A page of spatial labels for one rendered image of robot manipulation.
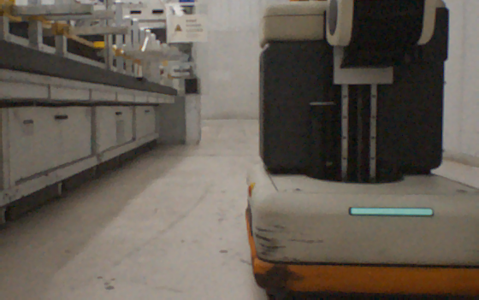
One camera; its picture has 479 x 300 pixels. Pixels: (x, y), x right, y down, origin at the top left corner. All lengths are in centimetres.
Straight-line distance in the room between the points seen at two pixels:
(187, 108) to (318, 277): 467
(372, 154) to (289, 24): 45
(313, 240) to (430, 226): 27
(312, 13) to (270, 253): 72
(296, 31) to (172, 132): 452
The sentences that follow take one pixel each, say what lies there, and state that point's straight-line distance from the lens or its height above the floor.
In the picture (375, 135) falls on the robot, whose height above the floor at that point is 41.
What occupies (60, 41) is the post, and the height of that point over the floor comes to 77.
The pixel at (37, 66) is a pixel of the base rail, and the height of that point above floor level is 64.
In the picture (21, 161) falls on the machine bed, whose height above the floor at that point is 25.
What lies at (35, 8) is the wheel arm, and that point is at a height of 81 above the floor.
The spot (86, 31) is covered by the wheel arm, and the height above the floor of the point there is 81.
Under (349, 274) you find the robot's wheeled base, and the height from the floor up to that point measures 10.
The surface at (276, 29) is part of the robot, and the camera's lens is 143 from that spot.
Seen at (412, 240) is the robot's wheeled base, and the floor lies 18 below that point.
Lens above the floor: 50
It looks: 3 degrees down
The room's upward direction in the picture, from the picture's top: straight up
